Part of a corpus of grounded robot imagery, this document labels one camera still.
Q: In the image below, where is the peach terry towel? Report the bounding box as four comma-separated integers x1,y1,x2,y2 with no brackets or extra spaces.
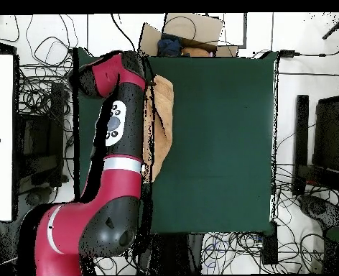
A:
141,73,175,183

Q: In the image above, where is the orange cloth item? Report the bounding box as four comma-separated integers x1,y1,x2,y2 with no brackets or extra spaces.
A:
181,46,211,58

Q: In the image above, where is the dark green table cloth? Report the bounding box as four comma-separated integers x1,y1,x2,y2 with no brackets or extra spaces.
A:
73,47,278,234

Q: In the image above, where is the dark blue garment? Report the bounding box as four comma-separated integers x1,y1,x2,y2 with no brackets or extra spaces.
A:
157,33,183,58

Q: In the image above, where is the black computer tower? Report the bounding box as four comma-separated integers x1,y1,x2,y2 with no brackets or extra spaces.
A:
17,81,70,188

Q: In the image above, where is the cardboard box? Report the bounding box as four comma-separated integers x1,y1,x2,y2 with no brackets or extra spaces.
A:
136,12,239,58

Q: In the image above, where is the black upright bar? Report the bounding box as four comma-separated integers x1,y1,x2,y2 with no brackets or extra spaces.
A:
292,94,310,196

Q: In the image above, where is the black power strip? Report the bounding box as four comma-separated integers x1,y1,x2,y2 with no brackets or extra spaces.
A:
262,224,279,265

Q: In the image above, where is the black monitor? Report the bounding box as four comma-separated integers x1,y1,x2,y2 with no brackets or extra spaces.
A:
312,94,339,173

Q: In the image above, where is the black rod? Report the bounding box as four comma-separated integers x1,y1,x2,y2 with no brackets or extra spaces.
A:
321,12,339,40

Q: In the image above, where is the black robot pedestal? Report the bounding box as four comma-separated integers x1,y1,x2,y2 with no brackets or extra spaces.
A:
136,233,205,274

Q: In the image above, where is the black cable tangle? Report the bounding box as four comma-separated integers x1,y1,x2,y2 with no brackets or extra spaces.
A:
14,14,80,139
200,123,339,274

